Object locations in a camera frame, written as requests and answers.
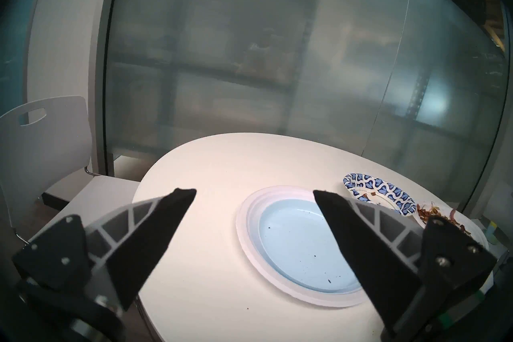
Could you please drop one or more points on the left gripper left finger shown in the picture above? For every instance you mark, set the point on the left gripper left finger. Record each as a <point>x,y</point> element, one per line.
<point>120,257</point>

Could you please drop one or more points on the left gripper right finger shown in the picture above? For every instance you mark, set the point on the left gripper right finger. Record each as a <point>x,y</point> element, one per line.
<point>368,253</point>

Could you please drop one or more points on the light blue plate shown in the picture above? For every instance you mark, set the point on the light blue plate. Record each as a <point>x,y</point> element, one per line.
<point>300,245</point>

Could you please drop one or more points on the small blue patterned paper bowl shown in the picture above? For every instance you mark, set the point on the small blue patterned paper bowl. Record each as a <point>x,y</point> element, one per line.
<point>372,185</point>

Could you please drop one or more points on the brown orange food scraps pile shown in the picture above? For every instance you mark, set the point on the brown orange food scraps pile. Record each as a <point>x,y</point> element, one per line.
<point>425,211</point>

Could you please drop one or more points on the white paper plate with leftovers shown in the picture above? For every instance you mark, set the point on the white paper plate with leftovers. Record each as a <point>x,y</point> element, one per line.
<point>475,233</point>

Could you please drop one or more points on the plain white paper plate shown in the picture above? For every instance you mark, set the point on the plain white paper plate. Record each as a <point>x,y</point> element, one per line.
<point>246,233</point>

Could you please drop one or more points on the green bottle with yellow cap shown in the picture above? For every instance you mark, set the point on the green bottle with yellow cap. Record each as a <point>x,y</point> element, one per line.
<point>493,231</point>

